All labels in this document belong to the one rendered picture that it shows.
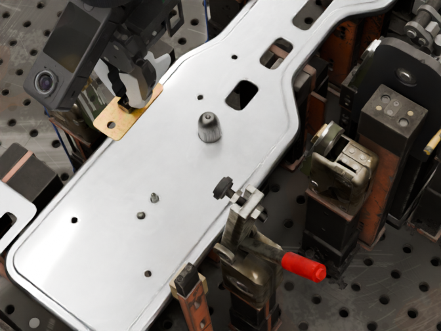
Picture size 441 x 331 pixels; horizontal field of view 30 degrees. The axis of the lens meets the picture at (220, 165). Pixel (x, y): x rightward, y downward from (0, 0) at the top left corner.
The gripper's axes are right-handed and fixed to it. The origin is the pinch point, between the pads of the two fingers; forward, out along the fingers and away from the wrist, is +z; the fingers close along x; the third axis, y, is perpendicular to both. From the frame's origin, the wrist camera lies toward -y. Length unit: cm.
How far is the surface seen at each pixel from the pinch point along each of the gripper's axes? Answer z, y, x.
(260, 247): 16.9, -0.4, -18.1
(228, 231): 13.0, -2.1, -14.7
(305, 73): 27.6, 29.0, -5.4
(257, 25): 26.4, 31.4, 5.0
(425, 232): 55, 29, -31
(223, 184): 4.6, -0.4, -13.2
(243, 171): 26.5, 10.2, -7.6
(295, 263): 13.1, -0.7, -23.2
